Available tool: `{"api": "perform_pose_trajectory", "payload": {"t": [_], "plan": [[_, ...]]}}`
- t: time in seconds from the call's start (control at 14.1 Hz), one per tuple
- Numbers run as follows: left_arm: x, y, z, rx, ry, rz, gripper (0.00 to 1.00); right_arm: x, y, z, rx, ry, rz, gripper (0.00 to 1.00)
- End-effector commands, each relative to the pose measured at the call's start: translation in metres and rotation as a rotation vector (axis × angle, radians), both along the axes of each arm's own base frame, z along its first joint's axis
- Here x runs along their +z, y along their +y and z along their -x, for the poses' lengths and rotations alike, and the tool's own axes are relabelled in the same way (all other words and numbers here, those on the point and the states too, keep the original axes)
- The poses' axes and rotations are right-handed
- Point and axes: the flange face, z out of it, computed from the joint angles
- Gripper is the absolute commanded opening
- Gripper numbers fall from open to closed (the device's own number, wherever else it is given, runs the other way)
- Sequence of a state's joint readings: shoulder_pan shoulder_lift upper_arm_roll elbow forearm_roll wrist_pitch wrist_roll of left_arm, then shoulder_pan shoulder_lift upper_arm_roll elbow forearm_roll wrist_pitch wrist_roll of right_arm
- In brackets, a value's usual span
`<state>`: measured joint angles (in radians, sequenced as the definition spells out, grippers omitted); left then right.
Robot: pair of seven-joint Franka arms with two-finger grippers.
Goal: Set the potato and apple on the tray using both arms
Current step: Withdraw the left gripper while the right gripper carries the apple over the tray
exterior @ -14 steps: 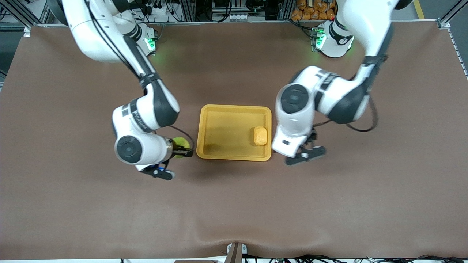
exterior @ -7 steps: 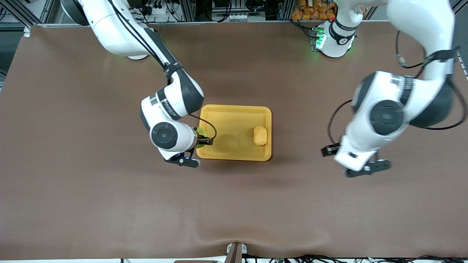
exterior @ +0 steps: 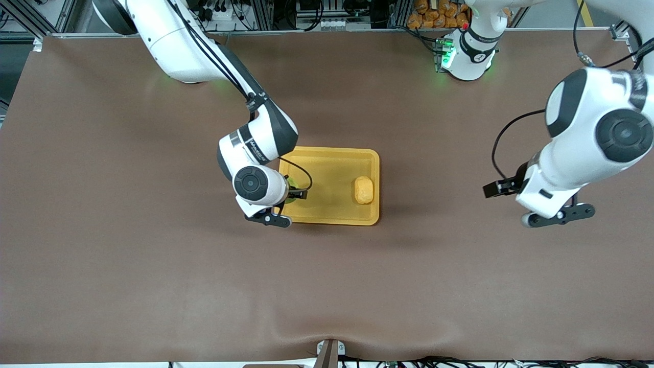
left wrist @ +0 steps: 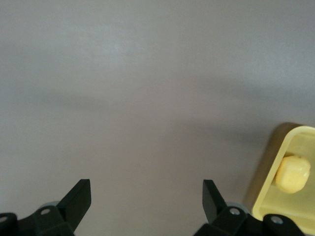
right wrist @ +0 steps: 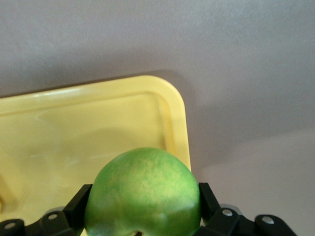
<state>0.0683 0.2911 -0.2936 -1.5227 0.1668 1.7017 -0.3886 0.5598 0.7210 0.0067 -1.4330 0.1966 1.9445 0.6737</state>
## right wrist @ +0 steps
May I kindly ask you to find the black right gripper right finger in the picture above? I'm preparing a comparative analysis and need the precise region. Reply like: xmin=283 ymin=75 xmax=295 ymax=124
xmin=194 ymin=182 xmax=296 ymax=236

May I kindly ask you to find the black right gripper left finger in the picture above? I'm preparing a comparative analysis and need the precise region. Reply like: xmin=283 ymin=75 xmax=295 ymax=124
xmin=0 ymin=184 xmax=93 ymax=236

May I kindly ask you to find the green apple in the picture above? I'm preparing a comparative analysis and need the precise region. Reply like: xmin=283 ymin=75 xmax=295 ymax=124
xmin=84 ymin=147 xmax=202 ymax=236

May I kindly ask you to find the yellow plastic tray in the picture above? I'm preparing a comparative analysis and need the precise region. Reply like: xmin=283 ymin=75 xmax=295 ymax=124
xmin=0 ymin=75 xmax=192 ymax=231

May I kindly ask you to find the brown table cloth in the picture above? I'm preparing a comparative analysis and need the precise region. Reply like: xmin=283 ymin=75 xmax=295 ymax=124
xmin=0 ymin=0 xmax=315 ymax=236

